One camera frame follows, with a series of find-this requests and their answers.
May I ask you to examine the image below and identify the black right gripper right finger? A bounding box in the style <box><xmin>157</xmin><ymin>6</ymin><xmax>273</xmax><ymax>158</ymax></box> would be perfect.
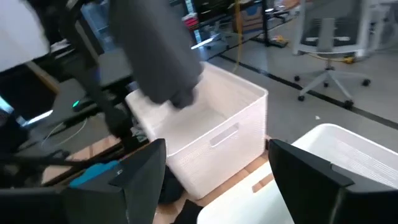
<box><xmin>267</xmin><ymin>139</ymin><xmax>398</xmax><ymax>224</ymax></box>

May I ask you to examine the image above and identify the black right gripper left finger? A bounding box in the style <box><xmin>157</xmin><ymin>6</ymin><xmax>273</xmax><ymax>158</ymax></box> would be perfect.
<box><xmin>61</xmin><ymin>139</ymin><xmax>167</xmax><ymax>224</ymax></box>

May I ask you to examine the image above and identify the bright blue garment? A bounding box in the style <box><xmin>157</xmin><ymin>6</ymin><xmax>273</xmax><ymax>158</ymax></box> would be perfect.
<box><xmin>68</xmin><ymin>160</ymin><xmax>121</xmax><ymax>189</ymax></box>

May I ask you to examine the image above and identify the dark grey garment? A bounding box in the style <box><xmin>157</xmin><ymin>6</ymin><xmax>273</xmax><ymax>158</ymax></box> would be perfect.
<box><xmin>108</xmin><ymin>0</ymin><xmax>205</xmax><ymax>110</ymax></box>

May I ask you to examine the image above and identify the black garment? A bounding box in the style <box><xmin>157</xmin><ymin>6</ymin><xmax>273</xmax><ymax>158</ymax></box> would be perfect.
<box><xmin>158</xmin><ymin>164</ymin><xmax>184</xmax><ymax>205</ymax></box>
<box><xmin>172</xmin><ymin>198</ymin><xmax>205</xmax><ymax>224</ymax></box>

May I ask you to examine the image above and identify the white perforated plastic basket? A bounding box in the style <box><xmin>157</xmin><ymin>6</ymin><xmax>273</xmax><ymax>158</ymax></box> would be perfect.
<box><xmin>124</xmin><ymin>61</ymin><xmax>269</xmax><ymax>200</ymax></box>
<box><xmin>197</xmin><ymin>123</ymin><xmax>398</xmax><ymax>224</ymax></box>

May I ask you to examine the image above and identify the white office chair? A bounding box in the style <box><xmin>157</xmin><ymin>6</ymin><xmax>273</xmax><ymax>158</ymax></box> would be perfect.
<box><xmin>292</xmin><ymin>0</ymin><xmax>373</xmax><ymax>110</ymax></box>

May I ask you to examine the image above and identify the cardboard box with blue print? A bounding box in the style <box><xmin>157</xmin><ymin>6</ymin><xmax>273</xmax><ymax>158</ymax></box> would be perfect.
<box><xmin>239</xmin><ymin>1</ymin><xmax>265</xmax><ymax>32</ymax></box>

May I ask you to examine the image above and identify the white panel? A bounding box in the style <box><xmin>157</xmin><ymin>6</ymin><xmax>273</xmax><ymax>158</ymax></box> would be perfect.
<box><xmin>0</xmin><ymin>0</ymin><xmax>50</xmax><ymax>72</ymax></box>

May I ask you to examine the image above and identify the white desk frame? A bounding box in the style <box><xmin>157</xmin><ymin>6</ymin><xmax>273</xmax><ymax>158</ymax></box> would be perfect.
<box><xmin>357</xmin><ymin>0</ymin><xmax>398</xmax><ymax>60</ymax></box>

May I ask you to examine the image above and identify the yellow cable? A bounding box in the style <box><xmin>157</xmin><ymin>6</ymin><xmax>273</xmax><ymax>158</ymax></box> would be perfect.
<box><xmin>232</xmin><ymin>0</ymin><xmax>245</xmax><ymax>74</ymax></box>

